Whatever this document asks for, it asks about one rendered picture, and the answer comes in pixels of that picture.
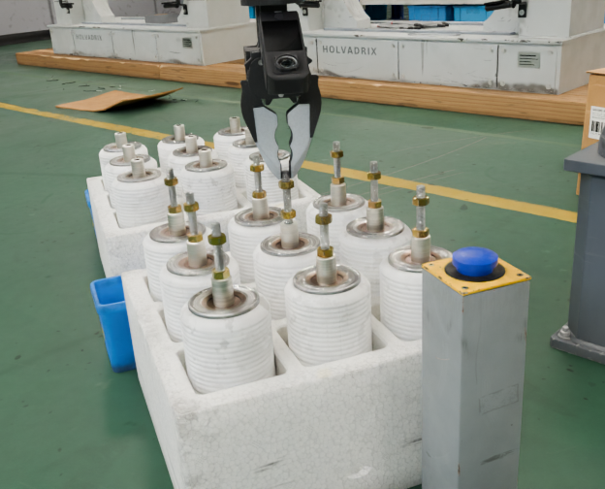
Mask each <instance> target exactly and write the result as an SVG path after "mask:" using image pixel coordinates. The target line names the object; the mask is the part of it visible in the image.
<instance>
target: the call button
mask: <svg viewBox="0 0 605 489"><path fill-rule="evenodd" d="M452 264H453V265H454V266H455V267H457V271H458V272H459V273H460V274H462V275H465V276H470V277H482V276H486V275H489V274H490V273H492V272H493V269H494V268H495V267H496V266H497V264H498V255H497V254H496V253H495V252H494V251H492V250H490V249H488V248H484V247H479V246H469V247H463V248H460V249H458V250H457V251H455V252H454V253H453V255H452Z"/></svg>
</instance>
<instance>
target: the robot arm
mask: <svg viewBox="0 0 605 489"><path fill-rule="evenodd" d="M301 2H304V0H240V5H241V6H255V14H256V26H257V38H258V42H257V45H256V46H245V47H243V52H244V67H245V74H246V80H244V81H240V85H241V95H240V108H241V113H242V116H243V119H244V121H245V123H246V125H247V127H248V130H249V132H250V134H251V136H252V138H253V140H254V142H255V144H256V146H257V148H258V149H259V151H260V153H261V155H262V157H263V159H264V161H265V163H266V165H267V166H268V168H269V169H270V171H271V172H272V173H273V174H274V175H275V176H276V177H277V178H278V179H282V167H281V163H280V161H279V158H278V156H277V154H278V143H277V141H276V139H275V130H276V128H277V125H278V123H277V115H276V112H275V111H273V110H271V109H270V108H268V107H266V106H265V103H266V105H269V104H270V103H271V101H272V99H278V98H290V99H291V101H292V102H293V103H295V105H293V106H292V107H291V108H290V109H289V110H287V112H286V121H287V124H288V126H289V128H290V129H291V137H290V140H289V147H290V149H291V154H290V158H289V173H290V179H292V178H294V177H295V175H296V174H297V172H298V171H299V169H300V168H301V166H302V164H303V162H304V160H305V157H306V154H307V152H308V149H309V146H310V143H311V139H312V137H313V135H314V131H315V128H316V125H317V122H318V118H319V115H320V112H321V105H322V101H321V93H320V89H319V86H318V79H319V77H318V76H317V75H311V72H310V70H309V66H308V65H309V64H310V63H311V62H312V59H311V58H309V57H308V56H307V47H306V46H305V45H304V41H303V32H302V27H301V22H300V17H299V13H298V12H297V11H287V4H294V3H301ZM298 96H299V98H297V97H298ZM262 99H265V103H264V101H262ZM598 153H599V154H600V155H601V156H602V157H604V158H605V125H604V127H603V129H602V132H601V134H600V137H599V143H598Z"/></svg>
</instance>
